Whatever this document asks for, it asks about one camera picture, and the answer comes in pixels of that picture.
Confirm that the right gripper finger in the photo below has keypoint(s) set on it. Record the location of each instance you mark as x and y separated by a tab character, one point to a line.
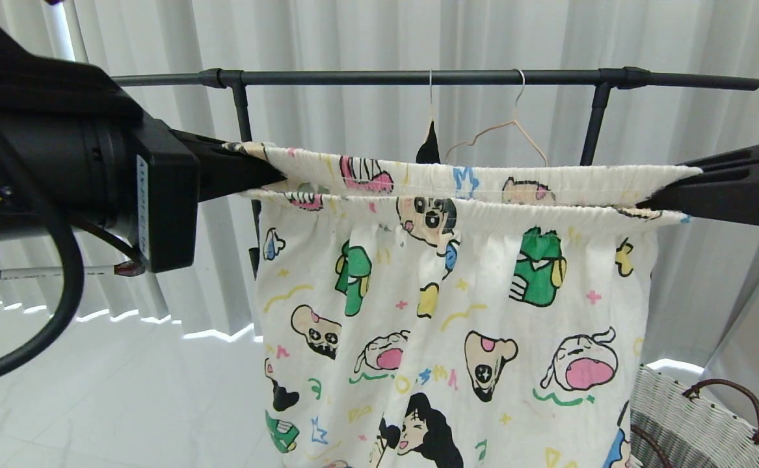
743	156
730	198

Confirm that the black clothes rack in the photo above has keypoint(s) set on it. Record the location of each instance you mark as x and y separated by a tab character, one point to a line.
366	77

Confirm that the black garment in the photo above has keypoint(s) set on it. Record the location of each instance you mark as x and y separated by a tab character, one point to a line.
428	151

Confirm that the pink clothes hanger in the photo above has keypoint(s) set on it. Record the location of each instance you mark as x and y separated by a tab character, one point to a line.
515	110
430	97

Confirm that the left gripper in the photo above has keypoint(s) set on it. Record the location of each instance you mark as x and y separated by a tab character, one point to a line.
80	169

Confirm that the cream printed garment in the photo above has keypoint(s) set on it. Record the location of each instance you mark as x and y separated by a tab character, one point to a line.
451	312

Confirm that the white laundry basket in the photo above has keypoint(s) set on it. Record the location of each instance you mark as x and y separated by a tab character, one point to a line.
678	429

